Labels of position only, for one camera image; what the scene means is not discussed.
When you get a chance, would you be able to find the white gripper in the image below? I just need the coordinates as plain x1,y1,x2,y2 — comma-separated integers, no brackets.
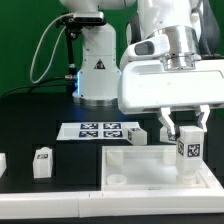
118,34,224,138

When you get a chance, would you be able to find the white square tabletop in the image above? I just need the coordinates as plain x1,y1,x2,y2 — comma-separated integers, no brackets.
101,145,222,191

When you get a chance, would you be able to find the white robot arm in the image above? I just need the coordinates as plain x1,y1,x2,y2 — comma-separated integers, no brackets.
59,0,224,136

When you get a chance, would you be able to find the white L-shaped fence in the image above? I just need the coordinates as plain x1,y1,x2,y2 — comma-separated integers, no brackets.
0,149,224,221

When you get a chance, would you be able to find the white tag sheet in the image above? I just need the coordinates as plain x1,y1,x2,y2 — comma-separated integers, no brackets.
57,122,139,141

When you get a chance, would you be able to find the white block at left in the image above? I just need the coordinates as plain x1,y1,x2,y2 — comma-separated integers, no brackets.
0,153,7,178

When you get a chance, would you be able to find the black camera on stand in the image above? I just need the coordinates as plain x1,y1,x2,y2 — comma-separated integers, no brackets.
55,12,106,93

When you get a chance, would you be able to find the black cable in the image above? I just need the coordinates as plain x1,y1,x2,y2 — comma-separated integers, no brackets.
0,77,75,101

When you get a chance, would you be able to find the grey camera cable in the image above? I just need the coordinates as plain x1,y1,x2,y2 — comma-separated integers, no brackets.
29,13,75,86

